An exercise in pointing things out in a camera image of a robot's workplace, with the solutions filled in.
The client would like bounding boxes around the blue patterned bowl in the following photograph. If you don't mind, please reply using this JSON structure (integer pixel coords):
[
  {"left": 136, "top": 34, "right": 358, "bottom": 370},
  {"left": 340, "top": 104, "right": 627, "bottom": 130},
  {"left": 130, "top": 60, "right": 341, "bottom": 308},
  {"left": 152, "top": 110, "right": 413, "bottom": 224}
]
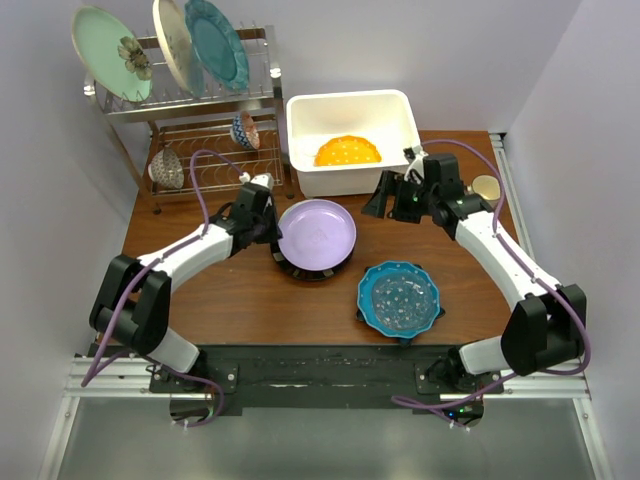
[{"left": 230, "top": 111, "right": 260, "bottom": 150}]

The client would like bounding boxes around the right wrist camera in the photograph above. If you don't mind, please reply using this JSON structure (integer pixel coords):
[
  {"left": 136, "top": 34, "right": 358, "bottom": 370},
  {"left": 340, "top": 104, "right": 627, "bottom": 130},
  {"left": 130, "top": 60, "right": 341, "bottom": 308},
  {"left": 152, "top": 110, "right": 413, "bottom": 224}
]
[{"left": 403, "top": 145, "right": 427, "bottom": 185}]

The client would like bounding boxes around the lilac plate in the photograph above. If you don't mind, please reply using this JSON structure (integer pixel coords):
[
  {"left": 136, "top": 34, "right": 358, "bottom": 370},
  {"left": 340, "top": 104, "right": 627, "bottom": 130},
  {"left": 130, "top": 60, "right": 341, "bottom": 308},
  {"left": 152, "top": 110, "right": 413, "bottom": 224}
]
[{"left": 278, "top": 199, "right": 357, "bottom": 271}]

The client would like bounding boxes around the mint floral plate on rack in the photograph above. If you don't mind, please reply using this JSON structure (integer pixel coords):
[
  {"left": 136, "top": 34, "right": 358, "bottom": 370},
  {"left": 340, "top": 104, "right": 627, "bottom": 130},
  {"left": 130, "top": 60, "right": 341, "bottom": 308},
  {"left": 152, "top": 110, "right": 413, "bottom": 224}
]
[{"left": 72, "top": 6, "right": 152, "bottom": 103}]

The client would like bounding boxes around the cream mug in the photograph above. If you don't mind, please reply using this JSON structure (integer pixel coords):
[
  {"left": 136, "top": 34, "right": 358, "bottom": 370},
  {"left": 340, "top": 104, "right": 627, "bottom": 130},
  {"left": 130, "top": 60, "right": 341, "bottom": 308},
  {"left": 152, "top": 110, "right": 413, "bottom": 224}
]
[{"left": 467, "top": 174, "right": 502, "bottom": 208}]

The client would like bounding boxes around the grey patterned bowl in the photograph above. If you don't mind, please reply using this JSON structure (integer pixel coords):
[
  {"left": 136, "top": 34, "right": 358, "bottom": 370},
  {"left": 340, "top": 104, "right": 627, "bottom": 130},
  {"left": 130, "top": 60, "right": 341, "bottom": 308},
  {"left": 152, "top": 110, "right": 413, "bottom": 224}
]
[{"left": 147, "top": 148, "right": 184, "bottom": 190}]

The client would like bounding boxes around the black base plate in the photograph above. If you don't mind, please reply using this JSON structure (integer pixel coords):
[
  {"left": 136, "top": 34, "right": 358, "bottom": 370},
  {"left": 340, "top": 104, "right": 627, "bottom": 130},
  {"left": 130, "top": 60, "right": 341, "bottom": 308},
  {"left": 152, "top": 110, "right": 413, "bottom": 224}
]
[{"left": 148, "top": 343, "right": 506, "bottom": 416}]

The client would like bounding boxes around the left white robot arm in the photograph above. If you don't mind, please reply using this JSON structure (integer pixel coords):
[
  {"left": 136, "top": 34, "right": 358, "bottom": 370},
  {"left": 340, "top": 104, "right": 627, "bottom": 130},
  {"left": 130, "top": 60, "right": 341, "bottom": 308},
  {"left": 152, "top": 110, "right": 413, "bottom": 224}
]
[{"left": 89, "top": 174, "right": 281, "bottom": 392}]

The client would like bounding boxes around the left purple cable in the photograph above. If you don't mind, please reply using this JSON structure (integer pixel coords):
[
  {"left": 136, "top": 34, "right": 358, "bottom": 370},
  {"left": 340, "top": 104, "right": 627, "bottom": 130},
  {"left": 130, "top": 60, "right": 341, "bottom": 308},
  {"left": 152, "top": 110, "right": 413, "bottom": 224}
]
[{"left": 79, "top": 148, "right": 251, "bottom": 429}]

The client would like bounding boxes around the mint floral plate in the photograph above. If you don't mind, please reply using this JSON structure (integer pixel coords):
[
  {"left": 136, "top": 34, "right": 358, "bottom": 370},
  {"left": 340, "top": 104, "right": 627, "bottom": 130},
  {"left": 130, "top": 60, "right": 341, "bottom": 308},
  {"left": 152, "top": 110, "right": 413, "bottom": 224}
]
[
  {"left": 72, "top": 6, "right": 152, "bottom": 103},
  {"left": 279, "top": 202, "right": 304, "bottom": 223}
]

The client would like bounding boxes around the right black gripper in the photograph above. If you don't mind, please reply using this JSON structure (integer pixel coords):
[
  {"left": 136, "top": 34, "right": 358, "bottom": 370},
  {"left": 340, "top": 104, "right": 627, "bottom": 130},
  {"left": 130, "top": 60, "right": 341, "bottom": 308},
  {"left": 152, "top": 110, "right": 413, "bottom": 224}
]
[{"left": 361, "top": 171, "right": 437, "bottom": 225}]

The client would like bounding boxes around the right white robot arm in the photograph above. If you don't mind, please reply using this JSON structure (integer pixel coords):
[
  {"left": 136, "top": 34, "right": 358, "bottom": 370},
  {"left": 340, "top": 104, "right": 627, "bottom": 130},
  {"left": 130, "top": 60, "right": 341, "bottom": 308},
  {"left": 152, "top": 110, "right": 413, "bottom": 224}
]
[{"left": 362, "top": 150, "right": 592, "bottom": 393}]

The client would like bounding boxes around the teal plate on rack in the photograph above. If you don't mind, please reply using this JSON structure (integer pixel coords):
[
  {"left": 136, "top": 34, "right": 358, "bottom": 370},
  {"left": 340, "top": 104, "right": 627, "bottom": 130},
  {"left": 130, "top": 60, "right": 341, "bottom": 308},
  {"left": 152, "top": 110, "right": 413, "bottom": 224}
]
[{"left": 184, "top": 0, "right": 250, "bottom": 92}]

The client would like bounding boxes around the cream plate on rack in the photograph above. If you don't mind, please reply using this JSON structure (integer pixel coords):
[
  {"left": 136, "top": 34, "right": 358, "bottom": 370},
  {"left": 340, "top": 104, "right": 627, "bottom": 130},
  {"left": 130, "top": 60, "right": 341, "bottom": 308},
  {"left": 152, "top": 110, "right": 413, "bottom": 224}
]
[{"left": 152, "top": 0, "right": 198, "bottom": 95}]

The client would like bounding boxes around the orange dotted plate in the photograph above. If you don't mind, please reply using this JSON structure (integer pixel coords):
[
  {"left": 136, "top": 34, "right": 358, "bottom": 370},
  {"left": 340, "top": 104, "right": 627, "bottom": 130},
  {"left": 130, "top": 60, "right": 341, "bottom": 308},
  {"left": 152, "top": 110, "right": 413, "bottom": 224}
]
[{"left": 314, "top": 135, "right": 382, "bottom": 167}]

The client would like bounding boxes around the metal dish rack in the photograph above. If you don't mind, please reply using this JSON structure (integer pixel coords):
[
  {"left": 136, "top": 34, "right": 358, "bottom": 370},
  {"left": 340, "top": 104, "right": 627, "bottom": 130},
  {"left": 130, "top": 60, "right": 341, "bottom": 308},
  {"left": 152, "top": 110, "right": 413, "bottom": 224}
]
[{"left": 83, "top": 25, "right": 295, "bottom": 214}]

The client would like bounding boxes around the black striped plate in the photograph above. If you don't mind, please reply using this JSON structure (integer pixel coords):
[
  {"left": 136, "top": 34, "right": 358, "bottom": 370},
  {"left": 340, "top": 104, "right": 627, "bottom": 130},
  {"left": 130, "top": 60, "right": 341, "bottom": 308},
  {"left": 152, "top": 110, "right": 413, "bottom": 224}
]
[{"left": 269, "top": 243, "right": 353, "bottom": 282}]

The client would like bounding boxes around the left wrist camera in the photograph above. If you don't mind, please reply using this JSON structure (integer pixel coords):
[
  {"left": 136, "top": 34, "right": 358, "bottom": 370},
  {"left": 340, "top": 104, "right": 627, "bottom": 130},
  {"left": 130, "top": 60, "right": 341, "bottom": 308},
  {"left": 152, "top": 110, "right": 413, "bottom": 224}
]
[{"left": 239, "top": 172, "right": 274, "bottom": 191}]

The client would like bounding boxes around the white plastic bin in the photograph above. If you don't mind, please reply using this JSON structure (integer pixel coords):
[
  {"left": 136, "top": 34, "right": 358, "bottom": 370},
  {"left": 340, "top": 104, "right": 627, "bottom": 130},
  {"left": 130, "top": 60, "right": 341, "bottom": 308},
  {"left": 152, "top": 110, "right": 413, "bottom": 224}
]
[{"left": 286, "top": 89, "right": 420, "bottom": 198}]

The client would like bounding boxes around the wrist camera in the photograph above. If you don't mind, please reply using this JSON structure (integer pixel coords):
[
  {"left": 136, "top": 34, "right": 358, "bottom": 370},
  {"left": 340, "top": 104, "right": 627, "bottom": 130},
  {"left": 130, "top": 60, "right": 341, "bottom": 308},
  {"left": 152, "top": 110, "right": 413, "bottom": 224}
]
[
  {"left": 403, "top": 145, "right": 427, "bottom": 185},
  {"left": 239, "top": 172, "right": 274, "bottom": 191}
]

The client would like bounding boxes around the blue scalloped plate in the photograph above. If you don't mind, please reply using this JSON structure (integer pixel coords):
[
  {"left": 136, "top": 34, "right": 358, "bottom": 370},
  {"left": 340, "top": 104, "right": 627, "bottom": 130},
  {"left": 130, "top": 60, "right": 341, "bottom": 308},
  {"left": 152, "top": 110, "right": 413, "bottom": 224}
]
[{"left": 356, "top": 261, "right": 446, "bottom": 347}]

